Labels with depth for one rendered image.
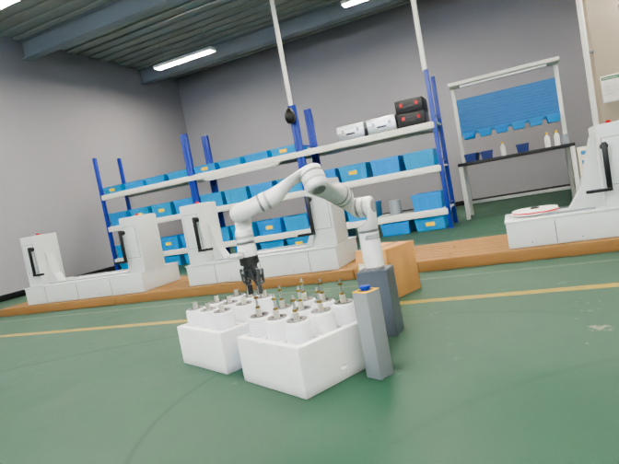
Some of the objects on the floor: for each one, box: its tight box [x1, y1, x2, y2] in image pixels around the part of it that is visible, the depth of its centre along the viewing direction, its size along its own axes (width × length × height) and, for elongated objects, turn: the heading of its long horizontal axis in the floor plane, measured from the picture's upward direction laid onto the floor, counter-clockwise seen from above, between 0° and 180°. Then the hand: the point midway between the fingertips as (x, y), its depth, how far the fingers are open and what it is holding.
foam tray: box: [177, 313, 273, 375], centre depth 234 cm, size 39×39×18 cm
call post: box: [352, 289, 393, 380], centre depth 176 cm, size 7×7×31 cm
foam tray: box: [237, 320, 366, 400], centre depth 193 cm, size 39×39×18 cm
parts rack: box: [92, 69, 460, 271], centre depth 734 cm, size 64×551×194 cm, turn 137°
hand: (255, 291), depth 193 cm, fingers open, 6 cm apart
